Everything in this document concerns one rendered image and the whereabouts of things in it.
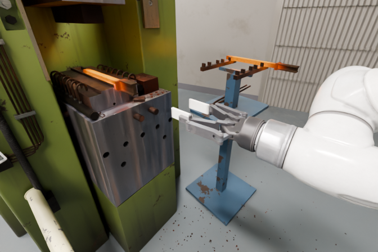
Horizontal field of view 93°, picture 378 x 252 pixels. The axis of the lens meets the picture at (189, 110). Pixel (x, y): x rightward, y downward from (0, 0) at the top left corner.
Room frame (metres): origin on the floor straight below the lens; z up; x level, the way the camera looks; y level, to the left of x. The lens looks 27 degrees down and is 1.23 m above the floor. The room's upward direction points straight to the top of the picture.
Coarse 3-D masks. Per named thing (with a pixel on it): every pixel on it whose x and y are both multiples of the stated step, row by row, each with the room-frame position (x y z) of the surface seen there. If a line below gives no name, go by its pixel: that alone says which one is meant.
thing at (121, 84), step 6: (84, 72) 0.84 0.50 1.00; (90, 72) 0.80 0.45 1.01; (96, 72) 0.80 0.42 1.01; (102, 78) 0.73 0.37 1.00; (108, 78) 0.71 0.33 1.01; (114, 78) 0.71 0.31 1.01; (120, 84) 0.66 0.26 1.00; (126, 84) 0.63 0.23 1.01; (132, 84) 0.61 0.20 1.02; (120, 90) 0.65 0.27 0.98; (126, 90) 0.64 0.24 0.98; (132, 90) 0.61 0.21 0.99
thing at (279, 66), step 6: (234, 60) 1.11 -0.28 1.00; (240, 60) 1.08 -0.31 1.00; (246, 60) 1.05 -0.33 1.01; (252, 60) 1.02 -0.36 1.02; (258, 60) 1.02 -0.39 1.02; (270, 66) 0.94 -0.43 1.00; (276, 66) 0.91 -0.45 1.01; (282, 66) 0.91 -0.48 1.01; (288, 66) 0.88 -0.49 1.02; (294, 66) 0.86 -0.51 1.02; (294, 72) 0.85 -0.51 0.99
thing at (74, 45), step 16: (32, 16) 0.90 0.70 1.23; (48, 16) 0.95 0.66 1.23; (48, 32) 0.93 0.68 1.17; (64, 32) 0.99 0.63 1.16; (80, 32) 1.05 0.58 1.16; (96, 32) 1.11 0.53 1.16; (48, 48) 0.92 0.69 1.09; (64, 48) 0.97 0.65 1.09; (80, 48) 1.03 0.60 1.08; (96, 48) 1.10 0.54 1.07; (48, 64) 0.90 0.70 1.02; (64, 64) 0.95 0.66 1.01; (80, 64) 1.01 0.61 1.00; (96, 64) 1.08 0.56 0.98
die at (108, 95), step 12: (60, 72) 0.87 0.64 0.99; (72, 72) 0.87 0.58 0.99; (108, 72) 0.86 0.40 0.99; (96, 84) 0.68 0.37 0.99; (108, 84) 0.68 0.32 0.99; (84, 96) 0.60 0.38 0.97; (96, 96) 0.59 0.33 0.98; (108, 96) 0.63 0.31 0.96; (120, 96) 0.67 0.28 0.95; (132, 96) 0.71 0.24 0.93; (96, 108) 0.59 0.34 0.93; (108, 108) 0.62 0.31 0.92
